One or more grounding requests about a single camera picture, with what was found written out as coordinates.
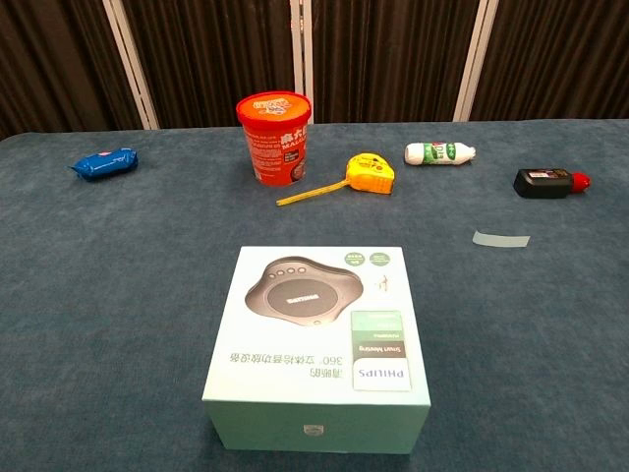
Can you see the white partition frame post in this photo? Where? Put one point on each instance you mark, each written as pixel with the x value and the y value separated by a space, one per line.
pixel 130 64
pixel 303 49
pixel 474 59

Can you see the black bottle with red cap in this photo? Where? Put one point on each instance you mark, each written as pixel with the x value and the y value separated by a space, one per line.
pixel 540 183

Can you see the white green plastic bottle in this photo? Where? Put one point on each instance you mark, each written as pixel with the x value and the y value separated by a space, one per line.
pixel 437 153

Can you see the blue snack packet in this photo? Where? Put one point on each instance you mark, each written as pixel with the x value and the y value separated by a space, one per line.
pixel 105 163

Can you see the white Philips speaker box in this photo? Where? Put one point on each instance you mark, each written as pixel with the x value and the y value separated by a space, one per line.
pixel 314 423

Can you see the red instant noodle cup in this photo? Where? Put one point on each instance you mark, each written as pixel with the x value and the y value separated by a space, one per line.
pixel 272 142

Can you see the black pleated curtain panel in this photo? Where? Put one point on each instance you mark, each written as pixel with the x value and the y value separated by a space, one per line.
pixel 54 59
pixel 211 49
pixel 388 54
pixel 560 54

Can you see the small pale blue card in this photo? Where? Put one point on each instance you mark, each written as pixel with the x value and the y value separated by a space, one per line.
pixel 501 239

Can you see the yellow tape measure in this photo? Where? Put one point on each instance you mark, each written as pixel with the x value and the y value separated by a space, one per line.
pixel 373 172

